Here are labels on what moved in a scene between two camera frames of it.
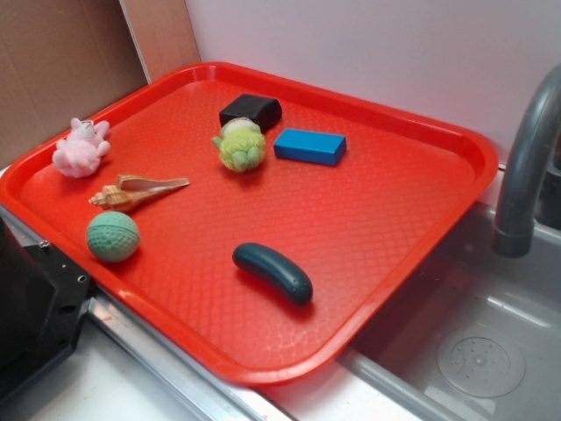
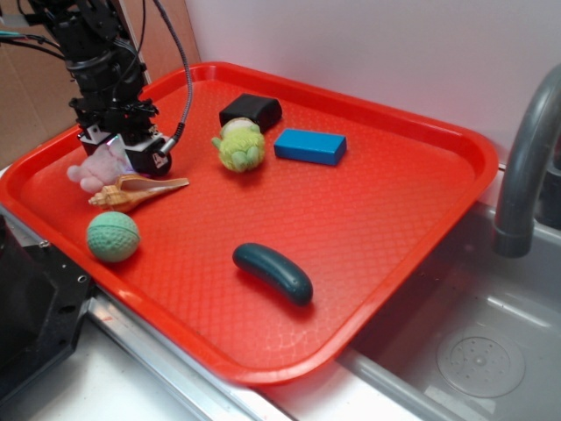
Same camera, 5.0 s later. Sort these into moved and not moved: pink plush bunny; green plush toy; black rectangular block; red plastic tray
Moved: pink plush bunny
Not moved: black rectangular block; red plastic tray; green plush toy
